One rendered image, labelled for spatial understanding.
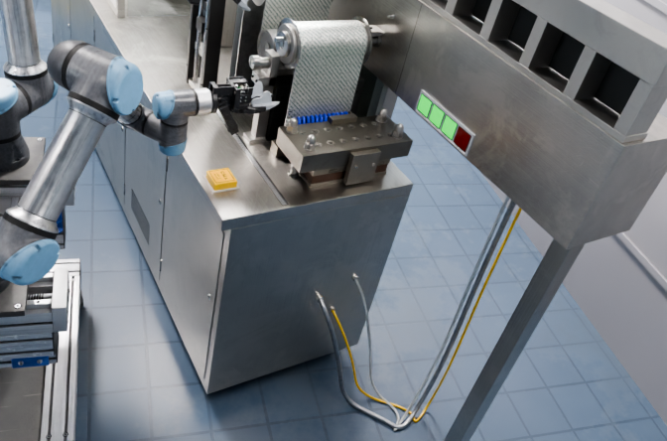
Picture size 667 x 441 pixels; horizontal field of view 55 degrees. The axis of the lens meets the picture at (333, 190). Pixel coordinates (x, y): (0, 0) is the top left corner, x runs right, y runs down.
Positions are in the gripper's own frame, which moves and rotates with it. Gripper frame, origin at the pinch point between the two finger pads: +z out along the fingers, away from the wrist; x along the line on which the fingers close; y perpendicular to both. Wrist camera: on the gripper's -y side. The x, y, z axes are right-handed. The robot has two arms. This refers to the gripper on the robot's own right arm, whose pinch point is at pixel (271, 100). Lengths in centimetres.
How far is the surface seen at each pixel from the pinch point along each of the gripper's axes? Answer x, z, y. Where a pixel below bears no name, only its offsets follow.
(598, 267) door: -37, 168, -85
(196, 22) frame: 46.4, -7.0, 4.0
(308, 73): -1.1, 10.1, 9.0
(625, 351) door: -72, 159, -103
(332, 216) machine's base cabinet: -26.8, 12.0, -25.8
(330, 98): -1.1, 20.0, -0.4
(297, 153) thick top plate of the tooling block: -17.6, 1.0, -7.2
